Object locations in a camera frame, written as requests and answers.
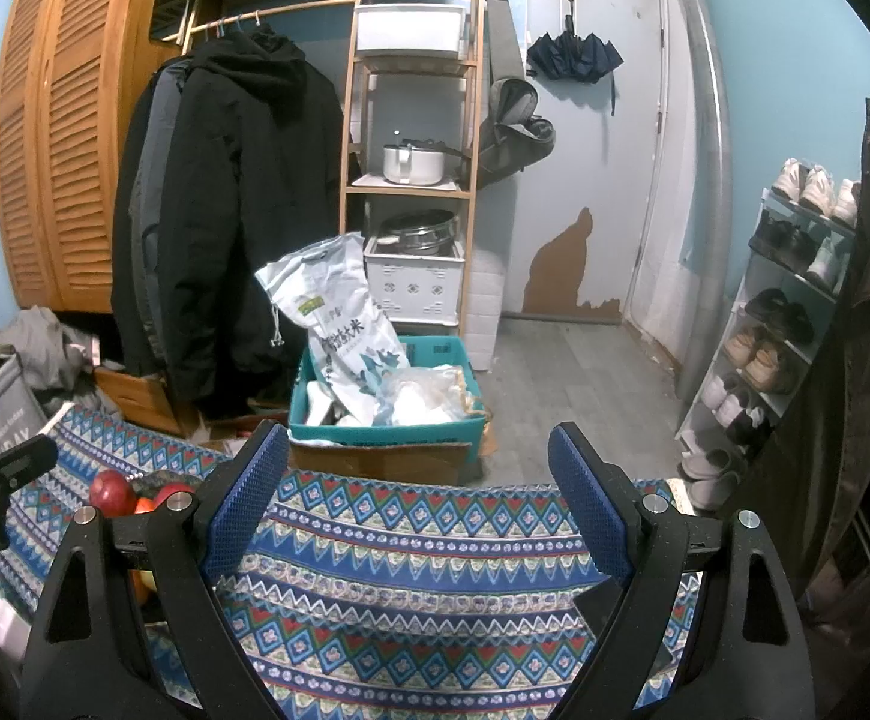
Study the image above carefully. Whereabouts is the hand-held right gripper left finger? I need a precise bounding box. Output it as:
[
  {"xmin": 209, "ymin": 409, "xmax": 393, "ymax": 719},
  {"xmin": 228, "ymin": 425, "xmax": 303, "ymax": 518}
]
[{"xmin": 19, "ymin": 420, "xmax": 290, "ymax": 720}]

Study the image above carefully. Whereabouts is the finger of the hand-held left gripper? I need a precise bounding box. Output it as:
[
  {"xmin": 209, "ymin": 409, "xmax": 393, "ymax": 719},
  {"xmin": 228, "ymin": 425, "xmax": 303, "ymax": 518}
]
[{"xmin": 0, "ymin": 435, "xmax": 59, "ymax": 515}]

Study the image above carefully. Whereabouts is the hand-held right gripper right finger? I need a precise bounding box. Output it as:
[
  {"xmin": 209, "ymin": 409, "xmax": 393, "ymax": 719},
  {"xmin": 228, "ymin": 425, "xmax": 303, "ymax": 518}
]
[{"xmin": 547, "ymin": 422, "xmax": 818, "ymax": 720}]

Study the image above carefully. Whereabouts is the dark red apple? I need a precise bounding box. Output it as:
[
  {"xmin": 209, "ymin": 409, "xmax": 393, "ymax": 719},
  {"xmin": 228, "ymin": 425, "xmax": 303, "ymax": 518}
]
[{"xmin": 90, "ymin": 470, "xmax": 138, "ymax": 517}]

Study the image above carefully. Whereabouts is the grey fabric bag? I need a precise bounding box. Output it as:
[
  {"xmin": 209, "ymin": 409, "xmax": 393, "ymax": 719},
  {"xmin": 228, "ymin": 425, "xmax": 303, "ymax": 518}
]
[{"xmin": 0, "ymin": 349, "xmax": 50, "ymax": 466}]

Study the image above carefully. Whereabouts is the black smartphone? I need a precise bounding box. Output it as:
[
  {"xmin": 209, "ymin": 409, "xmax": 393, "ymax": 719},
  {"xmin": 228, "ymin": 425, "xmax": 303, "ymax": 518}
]
[{"xmin": 574, "ymin": 574, "xmax": 631, "ymax": 638}]

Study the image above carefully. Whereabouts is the grey clothes pile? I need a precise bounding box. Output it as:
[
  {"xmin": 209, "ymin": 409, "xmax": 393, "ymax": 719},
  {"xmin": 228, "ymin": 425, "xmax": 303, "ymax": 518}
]
[{"xmin": 0, "ymin": 307, "xmax": 102, "ymax": 395}]

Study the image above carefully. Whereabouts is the cardboard box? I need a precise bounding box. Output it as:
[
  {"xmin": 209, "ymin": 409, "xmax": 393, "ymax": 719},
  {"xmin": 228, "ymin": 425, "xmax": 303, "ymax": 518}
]
[{"xmin": 289, "ymin": 420, "xmax": 492, "ymax": 485}]

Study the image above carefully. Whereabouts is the teal plastic crate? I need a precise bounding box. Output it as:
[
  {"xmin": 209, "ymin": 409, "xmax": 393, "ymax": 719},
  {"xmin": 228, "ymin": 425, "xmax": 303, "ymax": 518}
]
[{"xmin": 287, "ymin": 335, "xmax": 488, "ymax": 449}]

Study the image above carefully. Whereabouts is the wooden drawer box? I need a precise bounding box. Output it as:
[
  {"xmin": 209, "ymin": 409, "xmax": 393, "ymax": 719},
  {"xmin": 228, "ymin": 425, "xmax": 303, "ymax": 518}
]
[{"xmin": 94, "ymin": 366, "xmax": 200, "ymax": 437}]

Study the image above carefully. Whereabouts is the blue patterned tablecloth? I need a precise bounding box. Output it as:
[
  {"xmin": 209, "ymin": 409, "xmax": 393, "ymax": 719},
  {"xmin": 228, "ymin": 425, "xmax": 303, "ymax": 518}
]
[{"xmin": 0, "ymin": 401, "xmax": 706, "ymax": 720}]

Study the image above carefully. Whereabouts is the white rice bag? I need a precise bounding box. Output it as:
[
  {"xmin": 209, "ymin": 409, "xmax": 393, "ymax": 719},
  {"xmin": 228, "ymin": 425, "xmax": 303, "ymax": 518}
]
[{"xmin": 255, "ymin": 234, "xmax": 410, "ymax": 425}]

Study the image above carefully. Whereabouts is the clear plastic bag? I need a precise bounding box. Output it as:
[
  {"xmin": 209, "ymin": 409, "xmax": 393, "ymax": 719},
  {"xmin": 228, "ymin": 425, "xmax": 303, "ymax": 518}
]
[{"xmin": 375, "ymin": 366, "xmax": 481, "ymax": 427}]

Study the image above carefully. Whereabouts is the white tiled storage box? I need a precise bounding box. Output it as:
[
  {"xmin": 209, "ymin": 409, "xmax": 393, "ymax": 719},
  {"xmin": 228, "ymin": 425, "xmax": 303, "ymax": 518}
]
[{"xmin": 459, "ymin": 247, "xmax": 511, "ymax": 372}]

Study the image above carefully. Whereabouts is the grey jacket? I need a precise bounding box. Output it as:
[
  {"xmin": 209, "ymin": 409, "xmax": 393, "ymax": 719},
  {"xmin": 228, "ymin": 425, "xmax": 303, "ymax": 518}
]
[{"xmin": 129, "ymin": 60, "xmax": 188, "ymax": 361}]

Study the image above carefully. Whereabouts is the white plastic crate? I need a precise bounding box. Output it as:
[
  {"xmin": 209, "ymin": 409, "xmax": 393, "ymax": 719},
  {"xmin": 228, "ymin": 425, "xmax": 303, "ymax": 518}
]
[{"xmin": 362, "ymin": 236, "xmax": 467, "ymax": 331}]

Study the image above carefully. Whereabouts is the dark brown coat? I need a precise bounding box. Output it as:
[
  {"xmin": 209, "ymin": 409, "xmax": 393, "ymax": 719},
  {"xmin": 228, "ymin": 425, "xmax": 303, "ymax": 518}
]
[{"xmin": 720, "ymin": 86, "xmax": 870, "ymax": 616}]

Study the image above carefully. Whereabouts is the black hooded jacket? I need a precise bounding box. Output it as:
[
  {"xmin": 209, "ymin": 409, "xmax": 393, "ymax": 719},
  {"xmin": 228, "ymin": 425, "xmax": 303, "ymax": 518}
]
[{"xmin": 112, "ymin": 26, "xmax": 346, "ymax": 400}]

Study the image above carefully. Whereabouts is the steel steamer pot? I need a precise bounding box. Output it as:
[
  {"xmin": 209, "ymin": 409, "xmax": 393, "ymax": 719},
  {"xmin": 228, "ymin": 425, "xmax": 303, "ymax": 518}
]
[{"xmin": 379, "ymin": 210, "xmax": 460, "ymax": 254}]

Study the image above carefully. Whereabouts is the pale blue door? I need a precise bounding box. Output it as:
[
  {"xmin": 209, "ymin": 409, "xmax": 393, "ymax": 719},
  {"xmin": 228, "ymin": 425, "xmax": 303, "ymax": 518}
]
[{"xmin": 499, "ymin": 0, "xmax": 668, "ymax": 327}]

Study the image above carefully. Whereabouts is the wooden shelf rack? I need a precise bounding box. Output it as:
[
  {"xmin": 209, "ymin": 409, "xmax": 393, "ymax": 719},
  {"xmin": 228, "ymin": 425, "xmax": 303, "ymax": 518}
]
[{"xmin": 337, "ymin": 0, "xmax": 485, "ymax": 338}]

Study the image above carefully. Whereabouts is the metal pipe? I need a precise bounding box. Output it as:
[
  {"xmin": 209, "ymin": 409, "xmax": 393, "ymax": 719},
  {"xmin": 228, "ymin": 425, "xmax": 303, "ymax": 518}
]
[{"xmin": 671, "ymin": 0, "xmax": 736, "ymax": 402}]

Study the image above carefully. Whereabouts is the white cooking pot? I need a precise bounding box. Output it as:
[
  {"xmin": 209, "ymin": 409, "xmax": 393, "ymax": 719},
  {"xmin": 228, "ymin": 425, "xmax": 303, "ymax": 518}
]
[{"xmin": 382, "ymin": 139, "xmax": 473, "ymax": 187}]

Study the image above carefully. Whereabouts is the grey backpack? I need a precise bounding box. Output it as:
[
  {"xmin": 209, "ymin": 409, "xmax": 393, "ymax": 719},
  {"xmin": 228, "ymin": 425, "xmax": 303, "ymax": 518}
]
[{"xmin": 472, "ymin": 77, "xmax": 557, "ymax": 192}]

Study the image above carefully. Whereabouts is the shoe rack with shoes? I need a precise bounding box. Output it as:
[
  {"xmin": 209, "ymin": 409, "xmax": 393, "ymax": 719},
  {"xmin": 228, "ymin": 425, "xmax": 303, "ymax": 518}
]
[{"xmin": 679, "ymin": 157, "xmax": 863, "ymax": 511}]

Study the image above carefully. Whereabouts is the dark blue umbrella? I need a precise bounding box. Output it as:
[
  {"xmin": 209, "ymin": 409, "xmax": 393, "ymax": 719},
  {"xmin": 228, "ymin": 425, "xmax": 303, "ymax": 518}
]
[{"xmin": 525, "ymin": 30, "xmax": 625, "ymax": 115}]

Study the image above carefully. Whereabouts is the long grey bag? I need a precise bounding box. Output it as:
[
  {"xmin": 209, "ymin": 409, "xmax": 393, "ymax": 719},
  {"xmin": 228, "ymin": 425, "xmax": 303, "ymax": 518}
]
[{"xmin": 480, "ymin": 0, "xmax": 527, "ymax": 83}]

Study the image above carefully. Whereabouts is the wooden clothes rack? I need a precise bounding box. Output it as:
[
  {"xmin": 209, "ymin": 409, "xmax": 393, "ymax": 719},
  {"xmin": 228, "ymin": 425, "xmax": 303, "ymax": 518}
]
[{"xmin": 146, "ymin": 0, "xmax": 368, "ymax": 46}]

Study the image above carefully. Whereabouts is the large white storage bin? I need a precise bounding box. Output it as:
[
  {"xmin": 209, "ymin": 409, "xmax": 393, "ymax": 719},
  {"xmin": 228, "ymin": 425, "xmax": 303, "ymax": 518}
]
[{"xmin": 352, "ymin": 4, "xmax": 473, "ymax": 61}]

